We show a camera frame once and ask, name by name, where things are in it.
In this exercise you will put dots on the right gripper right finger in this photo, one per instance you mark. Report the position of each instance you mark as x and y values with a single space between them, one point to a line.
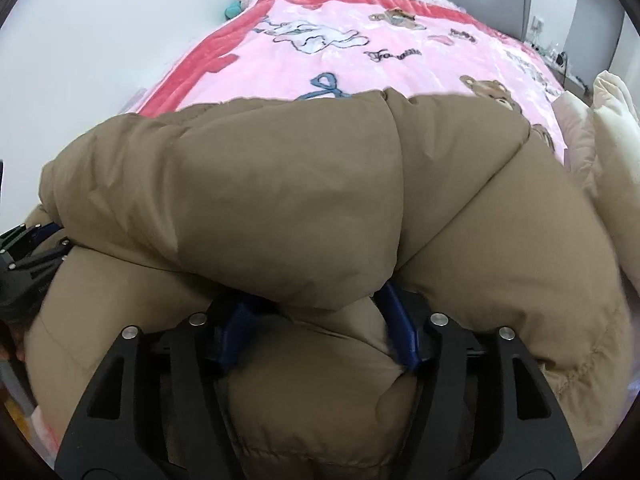
482 409

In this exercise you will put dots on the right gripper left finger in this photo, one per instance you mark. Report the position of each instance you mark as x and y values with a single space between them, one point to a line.
153 408

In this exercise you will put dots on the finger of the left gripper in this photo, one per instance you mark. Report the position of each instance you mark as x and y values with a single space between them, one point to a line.
39 233
42 265

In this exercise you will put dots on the brown puffer jacket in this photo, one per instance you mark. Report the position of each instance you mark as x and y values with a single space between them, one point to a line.
315 205

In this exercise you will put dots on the teal plush toy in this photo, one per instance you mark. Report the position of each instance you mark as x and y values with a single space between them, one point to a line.
233 10

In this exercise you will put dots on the cream fleece folded blanket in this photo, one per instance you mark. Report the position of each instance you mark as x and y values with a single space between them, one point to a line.
602 154

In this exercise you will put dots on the pink cartoon blanket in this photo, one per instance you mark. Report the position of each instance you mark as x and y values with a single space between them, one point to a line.
309 49

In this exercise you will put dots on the grey door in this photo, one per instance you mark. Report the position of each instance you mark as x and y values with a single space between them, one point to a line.
593 37

